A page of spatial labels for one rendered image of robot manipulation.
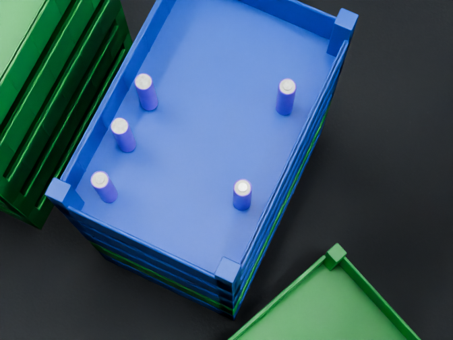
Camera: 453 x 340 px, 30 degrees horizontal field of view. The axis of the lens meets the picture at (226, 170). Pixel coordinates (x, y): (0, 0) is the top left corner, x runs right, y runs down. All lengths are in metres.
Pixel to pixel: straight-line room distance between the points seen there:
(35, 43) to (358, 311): 0.57
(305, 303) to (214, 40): 0.43
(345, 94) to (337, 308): 0.32
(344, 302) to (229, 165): 0.37
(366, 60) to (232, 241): 0.51
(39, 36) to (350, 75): 0.52
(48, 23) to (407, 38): 0.59
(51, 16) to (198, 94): 0.18
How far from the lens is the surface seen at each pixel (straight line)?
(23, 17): 0.98
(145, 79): 0.86
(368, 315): 1.20
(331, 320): 1.19
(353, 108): 1.27
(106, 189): 0.84
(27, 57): 0.93
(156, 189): 0.89
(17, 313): 1.23
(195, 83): 0.92
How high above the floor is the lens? 1.18
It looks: 75 degrees down
